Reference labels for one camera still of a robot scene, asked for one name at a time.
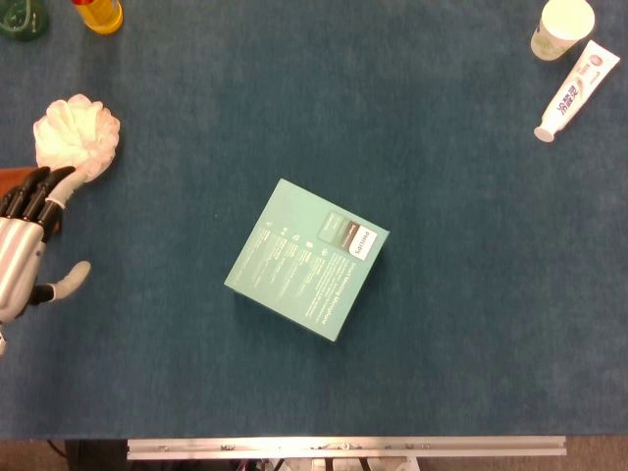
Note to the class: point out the yellow bottle with red cap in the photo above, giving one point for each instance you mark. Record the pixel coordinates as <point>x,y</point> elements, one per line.
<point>100,14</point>

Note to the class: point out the green printed cardboard box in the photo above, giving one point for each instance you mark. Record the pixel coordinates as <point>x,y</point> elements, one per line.
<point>306,260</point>

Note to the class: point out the blue felt table mat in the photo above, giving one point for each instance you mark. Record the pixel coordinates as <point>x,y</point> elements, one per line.
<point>314,147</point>

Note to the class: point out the aluminium profile rail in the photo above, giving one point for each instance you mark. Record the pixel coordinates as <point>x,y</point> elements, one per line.
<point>343,447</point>

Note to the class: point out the white mesh bath sponge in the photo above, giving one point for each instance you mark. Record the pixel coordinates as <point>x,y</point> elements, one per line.
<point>78,132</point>

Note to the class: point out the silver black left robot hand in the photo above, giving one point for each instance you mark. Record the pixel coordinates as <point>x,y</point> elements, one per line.
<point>19,245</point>

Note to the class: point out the green glass container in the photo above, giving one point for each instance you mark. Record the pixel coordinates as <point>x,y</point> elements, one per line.
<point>22,18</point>

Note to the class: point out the white green paper cup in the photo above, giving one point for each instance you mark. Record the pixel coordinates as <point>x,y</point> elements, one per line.
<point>559,29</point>

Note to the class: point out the white toothpaste tube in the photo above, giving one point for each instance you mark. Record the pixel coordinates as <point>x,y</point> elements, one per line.
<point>574,93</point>

